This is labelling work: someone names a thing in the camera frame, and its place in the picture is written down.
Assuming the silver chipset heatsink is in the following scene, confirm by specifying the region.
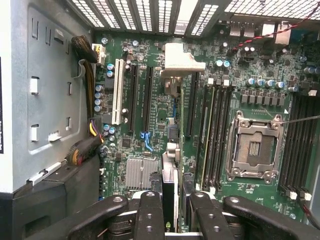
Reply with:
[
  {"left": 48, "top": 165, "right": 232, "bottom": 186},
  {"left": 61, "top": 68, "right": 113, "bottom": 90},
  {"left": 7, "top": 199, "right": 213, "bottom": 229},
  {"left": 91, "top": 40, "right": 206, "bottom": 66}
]
[{"left": 125, "top": 158, "right": 159, "bottom": 189}]

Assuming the CPU socket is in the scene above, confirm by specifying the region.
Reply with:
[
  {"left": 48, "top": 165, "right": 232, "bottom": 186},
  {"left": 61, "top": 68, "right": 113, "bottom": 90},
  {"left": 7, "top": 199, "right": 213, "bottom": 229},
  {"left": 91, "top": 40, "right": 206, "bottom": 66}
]
[{"left": 226, "top": 109, "right": 285, "bottom": 181}]

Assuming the green motherboard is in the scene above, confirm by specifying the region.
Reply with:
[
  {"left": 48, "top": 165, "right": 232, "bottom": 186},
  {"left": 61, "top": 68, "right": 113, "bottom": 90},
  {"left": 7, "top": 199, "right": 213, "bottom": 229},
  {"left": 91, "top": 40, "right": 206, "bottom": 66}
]
[{"left": 92, "top": 32, "right": 320, "bottom": 226}]

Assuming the blue expansion slot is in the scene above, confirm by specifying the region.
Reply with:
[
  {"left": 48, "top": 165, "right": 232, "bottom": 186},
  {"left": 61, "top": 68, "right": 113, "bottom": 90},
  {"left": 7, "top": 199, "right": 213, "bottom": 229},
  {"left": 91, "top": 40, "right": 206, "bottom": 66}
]
[{"left": 172, "top": 98, "right": 180, "bottom": 120}]

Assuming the black plastic shroud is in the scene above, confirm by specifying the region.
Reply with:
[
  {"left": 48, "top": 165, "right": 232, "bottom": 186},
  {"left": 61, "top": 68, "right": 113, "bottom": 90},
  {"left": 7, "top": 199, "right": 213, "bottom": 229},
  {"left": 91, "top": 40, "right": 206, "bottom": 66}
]
[{"left": 0, "top": 159, "right": 103, "bottom": 240}]

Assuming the black expansion slot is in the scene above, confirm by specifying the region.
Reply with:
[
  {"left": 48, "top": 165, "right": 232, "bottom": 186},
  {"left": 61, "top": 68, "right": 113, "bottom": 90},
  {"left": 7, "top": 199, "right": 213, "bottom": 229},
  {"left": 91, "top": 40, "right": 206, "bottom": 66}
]
[
  {"left": 128, "top": 64, "right": 139, "bottom": 134},
  {"left": 187, "top": 72, "right": 200, "bottom": 138},
  {"left": 141, "top": 66, "right": 154, "bottom": 152}
]

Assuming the white expansion slot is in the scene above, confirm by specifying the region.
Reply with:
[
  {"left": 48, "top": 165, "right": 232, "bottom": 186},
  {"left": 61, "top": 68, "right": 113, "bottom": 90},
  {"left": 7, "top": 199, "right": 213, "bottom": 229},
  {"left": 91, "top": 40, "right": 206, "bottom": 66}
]
[{"left": 111, "top": 58, "right": 125, "bottom": 126}]

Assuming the CPU socket locking lever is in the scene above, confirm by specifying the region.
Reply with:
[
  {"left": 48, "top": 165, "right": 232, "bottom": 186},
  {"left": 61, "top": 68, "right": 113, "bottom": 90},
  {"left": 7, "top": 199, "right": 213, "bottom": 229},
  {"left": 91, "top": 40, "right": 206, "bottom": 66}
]
[{"left": 269, "top": 115, "right": 320, "bottom": 125}]

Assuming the silver power supply unit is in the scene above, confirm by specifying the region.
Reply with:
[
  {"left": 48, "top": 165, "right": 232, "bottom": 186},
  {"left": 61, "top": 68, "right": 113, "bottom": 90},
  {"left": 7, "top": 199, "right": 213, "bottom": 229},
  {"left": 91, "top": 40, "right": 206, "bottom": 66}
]
[{"left": 0, "top": 0, "right": 95, "bottom": 196}]

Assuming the open black PC case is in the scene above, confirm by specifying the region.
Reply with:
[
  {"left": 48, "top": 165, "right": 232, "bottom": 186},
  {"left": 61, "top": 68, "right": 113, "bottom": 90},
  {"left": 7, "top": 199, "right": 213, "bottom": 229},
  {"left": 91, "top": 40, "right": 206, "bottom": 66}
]
[{"left": 0, "top": 0, "right": 320, "bottom": 240}]

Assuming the sleeved power supply cable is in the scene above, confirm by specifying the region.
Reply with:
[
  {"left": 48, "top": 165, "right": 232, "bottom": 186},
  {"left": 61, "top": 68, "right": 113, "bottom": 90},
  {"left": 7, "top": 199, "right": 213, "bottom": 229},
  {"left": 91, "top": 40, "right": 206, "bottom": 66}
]
[{"left": 64, "top": 35, "right": 106, "bottom": 167}]

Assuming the red black twisted wire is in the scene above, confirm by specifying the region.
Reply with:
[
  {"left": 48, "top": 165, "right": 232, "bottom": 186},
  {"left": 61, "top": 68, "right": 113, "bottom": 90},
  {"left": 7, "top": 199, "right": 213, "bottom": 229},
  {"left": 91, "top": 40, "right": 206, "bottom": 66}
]
[{"left": 229, "top": 14, "right": 320, "bottom": 52}]

